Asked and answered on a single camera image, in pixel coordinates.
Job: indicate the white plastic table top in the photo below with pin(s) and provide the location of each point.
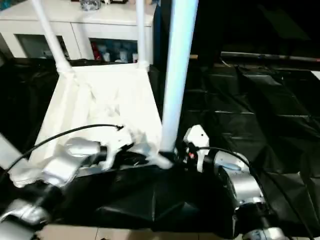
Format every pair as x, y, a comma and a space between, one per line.
100, 100

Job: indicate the white plastic table leg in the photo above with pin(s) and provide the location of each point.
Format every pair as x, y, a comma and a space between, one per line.
177, 75
141, 32
7, 150
51, 35

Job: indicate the black mat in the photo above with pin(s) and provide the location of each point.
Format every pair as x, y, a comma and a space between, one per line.
250, 112

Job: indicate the white cup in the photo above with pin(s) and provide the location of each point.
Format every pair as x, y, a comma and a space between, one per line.
135, 57
107, 55

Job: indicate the red carton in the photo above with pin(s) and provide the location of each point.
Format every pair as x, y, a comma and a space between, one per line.
96, 51

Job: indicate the blue upright panel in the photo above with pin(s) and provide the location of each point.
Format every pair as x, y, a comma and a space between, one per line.
158, 32

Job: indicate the dark metal bar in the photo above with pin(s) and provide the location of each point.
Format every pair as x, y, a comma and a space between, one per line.
270, 56

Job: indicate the white sideboard cabinet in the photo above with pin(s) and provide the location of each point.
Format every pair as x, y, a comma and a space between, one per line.
75, 25

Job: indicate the white paper sheet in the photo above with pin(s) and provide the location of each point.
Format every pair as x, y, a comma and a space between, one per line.
316, 75

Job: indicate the black white patterned bag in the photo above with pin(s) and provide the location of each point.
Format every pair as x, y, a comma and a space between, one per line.
91, 4

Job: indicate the small white figurine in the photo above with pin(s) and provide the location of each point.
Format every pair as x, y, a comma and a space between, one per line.
107, 1

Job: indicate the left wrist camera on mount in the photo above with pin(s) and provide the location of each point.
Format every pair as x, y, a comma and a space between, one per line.
117, 145

